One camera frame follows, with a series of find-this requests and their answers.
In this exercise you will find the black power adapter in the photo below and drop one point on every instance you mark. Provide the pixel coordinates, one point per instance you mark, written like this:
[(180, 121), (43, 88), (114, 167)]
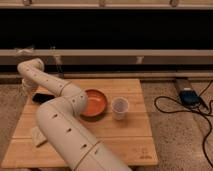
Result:
[(189, 97)]

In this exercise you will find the orange bowl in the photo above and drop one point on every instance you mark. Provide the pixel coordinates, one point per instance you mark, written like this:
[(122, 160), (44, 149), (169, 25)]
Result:
[(96, 104)]

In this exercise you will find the beige sponge block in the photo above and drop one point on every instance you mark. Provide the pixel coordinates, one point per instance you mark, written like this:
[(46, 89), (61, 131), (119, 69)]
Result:
[(37, 137)]

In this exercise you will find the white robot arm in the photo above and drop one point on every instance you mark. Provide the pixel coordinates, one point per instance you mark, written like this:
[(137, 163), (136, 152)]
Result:
[(56, 119)]

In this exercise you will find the black rectangular eraser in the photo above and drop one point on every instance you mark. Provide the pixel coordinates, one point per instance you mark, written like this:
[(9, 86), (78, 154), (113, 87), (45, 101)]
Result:
[(42, 98)]

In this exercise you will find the grey metal rail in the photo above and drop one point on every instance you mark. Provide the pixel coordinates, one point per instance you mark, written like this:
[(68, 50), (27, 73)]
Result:
[(6, 55)]

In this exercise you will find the clear plastic cup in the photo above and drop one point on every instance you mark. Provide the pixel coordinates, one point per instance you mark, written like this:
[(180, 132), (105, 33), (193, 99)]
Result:
[(120, 107)]

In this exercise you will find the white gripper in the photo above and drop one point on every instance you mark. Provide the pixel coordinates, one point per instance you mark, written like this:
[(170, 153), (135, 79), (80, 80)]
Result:
[(29, 87)]

